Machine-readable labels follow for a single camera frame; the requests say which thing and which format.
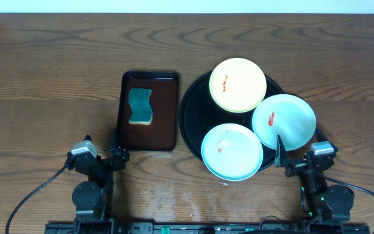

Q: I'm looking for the green yellow sponge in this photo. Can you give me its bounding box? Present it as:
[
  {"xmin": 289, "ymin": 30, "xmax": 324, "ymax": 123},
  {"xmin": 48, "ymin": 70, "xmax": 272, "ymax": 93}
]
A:
[{"xmin": 128, "ymin": 88, "xmax": 153, "ymax": 125}]

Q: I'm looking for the yellow plate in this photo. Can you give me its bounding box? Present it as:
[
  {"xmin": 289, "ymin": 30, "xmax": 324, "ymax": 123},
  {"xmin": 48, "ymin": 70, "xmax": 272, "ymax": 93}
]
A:
[{"xmin": 209, "ymin": 58, "xmax": 267, "ymax": 113}]

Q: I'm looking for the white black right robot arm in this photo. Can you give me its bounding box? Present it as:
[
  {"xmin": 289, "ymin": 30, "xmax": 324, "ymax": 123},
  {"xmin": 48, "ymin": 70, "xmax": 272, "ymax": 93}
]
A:
[{"xmin": 274, "ymin": 129, "xmax": 355, "ymax": 233}]

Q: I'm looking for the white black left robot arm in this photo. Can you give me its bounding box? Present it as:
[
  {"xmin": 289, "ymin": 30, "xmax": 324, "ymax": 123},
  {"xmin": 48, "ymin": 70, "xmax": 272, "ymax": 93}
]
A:
[{"xmin": 65, "ymin": 129, "xmax": 129, "ymax": 234}]

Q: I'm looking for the black rectangular tray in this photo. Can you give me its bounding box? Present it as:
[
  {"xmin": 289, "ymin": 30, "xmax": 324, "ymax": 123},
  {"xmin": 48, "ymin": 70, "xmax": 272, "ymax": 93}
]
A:
[{"xmin": 114, "ymin": 71, "xmax": 179, "ymax": 151}]

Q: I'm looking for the black round tray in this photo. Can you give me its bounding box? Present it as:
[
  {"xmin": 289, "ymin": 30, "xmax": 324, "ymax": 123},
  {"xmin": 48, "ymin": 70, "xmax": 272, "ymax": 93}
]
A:
[{"xmin": 179, "ymin": 72, "xmax": 286, "ymax": 170}]

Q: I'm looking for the light green plate right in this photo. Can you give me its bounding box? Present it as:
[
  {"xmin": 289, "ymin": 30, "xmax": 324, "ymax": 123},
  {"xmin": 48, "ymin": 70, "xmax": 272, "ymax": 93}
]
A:
[{"xmin": 251, "ymin": 94, "xmax": 316, "ymax": 151}]

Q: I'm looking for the light blue plate front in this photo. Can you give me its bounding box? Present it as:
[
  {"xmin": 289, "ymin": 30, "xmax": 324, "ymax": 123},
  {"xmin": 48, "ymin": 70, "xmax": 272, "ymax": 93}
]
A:
[{"xmin": 201, "ymin": 123, "xmax": 264, "ymax": 181}]

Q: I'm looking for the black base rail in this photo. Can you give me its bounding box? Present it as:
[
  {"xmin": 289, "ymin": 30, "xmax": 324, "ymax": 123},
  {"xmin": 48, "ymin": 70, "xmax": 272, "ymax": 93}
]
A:
[{"xmin": 44, "ymin": 222, "xmax": 371, "ymax": 234}]

